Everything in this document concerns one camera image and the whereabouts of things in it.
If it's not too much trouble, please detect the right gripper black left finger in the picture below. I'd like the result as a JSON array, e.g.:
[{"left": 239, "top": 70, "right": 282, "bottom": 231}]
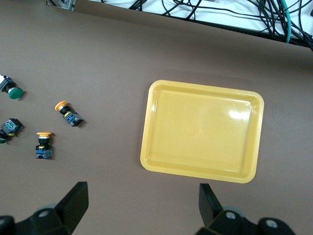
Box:
[{"left": 0, "top": 181, "right": 89, "bottom": 235}]

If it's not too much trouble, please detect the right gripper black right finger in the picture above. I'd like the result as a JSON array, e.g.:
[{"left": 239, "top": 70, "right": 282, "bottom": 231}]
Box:
[{"left": 195, "top": 183, "right": 298, "bottom": 235}]

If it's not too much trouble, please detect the green mushroom push button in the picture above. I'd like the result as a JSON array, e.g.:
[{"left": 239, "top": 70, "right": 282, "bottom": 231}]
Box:
[
  {"left": 0, "top": 118, "right": 24, "bottom": 144},
  {"left": 0, "top": 74, "right": 24, "bottom": 100}
]

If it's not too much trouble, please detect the aluminium frame bracket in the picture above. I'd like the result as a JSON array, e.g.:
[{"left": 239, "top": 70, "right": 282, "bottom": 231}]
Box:
[{"left": 45, "top": 0, "right": 75, "bottom": 11}]

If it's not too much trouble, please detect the yellow mushroom push button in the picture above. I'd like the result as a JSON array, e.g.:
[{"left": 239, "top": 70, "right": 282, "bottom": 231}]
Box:
[
  {"left": 54, "top": 100, "right": 84, "bottom": 128},
  {"left": 35, "top": 132, "right": 54, "bottom": 160}
]

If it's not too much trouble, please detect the black cable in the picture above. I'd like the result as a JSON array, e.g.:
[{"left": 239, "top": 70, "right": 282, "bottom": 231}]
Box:
[
  {"left": 128, "top": 0, "right": 203, "bottom": 22},
  {"left": 256, "top": 0, "right": 313, "bottom": 52}
]

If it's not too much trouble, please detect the yellow plastic tray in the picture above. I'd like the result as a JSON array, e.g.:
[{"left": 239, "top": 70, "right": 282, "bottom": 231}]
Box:
[{"left": 139, "top": 79, "right": 266, "bottom": 184}]

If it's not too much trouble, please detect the teal cable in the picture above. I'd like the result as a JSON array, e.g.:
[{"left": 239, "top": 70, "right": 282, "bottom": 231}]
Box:
[{"left": 280, "top": 0, "right": 294, "bottom": 44}]

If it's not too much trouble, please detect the brown table cover sheet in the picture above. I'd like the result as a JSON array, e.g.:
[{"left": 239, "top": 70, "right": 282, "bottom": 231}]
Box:
[{"left": 0, "top": 0, "right": 313, "bottom": 235}]

